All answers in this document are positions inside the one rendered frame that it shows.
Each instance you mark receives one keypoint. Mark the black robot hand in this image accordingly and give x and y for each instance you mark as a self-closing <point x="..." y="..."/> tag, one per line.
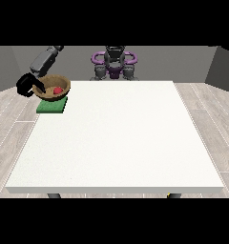
<point x="24" y="84"/>

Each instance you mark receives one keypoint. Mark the brown wooden bowl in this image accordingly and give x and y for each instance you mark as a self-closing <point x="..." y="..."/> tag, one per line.
<point x="51" y="83"/>

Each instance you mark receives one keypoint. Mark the small red ball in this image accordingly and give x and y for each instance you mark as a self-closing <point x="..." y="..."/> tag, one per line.
<point x="58" y="90"/>

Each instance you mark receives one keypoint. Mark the green square pad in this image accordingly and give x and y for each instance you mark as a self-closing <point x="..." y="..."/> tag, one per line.
<point x="51" y="106"/>

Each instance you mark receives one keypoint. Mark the grey robot trunk purple rings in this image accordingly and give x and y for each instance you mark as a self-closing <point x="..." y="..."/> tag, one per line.
<point x="114" y="65"/>

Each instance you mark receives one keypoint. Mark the dark table leg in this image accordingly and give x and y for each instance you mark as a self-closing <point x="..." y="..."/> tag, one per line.
<point x="174" y="195"/>
<point x="54" y="195"/>

